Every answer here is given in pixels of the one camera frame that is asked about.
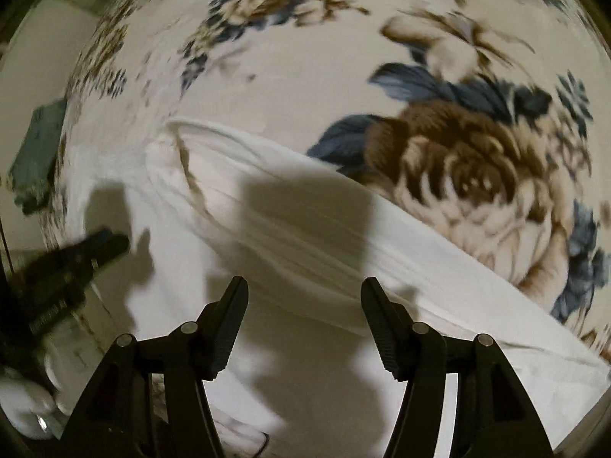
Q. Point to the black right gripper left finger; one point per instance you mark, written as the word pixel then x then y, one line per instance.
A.
pixel 147 399

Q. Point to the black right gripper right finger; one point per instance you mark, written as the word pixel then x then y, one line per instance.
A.
pixel 494 415

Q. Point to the white pants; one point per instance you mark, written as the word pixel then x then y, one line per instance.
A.
pixel 204 202

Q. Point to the teal cloth at bedside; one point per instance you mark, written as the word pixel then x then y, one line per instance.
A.
pixel 30 178

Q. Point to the floral bed blanket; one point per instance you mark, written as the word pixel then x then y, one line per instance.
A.
pixel 486 120

